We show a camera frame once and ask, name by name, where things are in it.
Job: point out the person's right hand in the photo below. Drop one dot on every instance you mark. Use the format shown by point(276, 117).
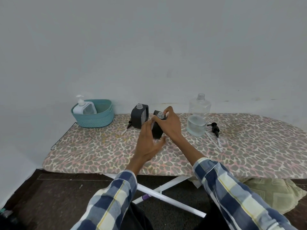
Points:
point(172, 124)

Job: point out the person's left hand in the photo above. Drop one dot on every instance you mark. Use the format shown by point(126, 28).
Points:
point(146, 146)

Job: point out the black soap dispenser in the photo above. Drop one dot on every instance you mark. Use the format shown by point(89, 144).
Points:
point(136, 117)
point(157, 131)

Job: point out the tall clear plastic bottle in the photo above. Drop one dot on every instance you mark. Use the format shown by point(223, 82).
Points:
point(196, 129)

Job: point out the long-tube black pump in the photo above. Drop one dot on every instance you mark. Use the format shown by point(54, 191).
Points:
point(211, 124)

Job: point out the white square dispenser bottle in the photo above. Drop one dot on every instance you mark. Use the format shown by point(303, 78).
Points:
point(80, 110)

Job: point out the white pump head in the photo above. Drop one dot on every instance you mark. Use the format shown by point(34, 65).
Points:
point(81, 102)

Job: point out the person's left forearm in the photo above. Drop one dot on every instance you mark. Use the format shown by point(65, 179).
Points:
point(112, 201)

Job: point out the person's right forearm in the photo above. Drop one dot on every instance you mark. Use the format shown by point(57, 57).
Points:
point(227, 189)

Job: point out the person's black trousers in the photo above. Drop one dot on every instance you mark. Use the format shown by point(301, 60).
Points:
point(139, 220)

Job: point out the teal plastic basket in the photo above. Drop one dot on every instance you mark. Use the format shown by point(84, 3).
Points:
point(96, 120)

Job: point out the leopard print ironing board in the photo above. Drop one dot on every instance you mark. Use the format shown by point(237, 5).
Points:
point(239, 153)

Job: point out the black bag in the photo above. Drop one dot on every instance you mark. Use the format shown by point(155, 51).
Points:
point(7, 220)

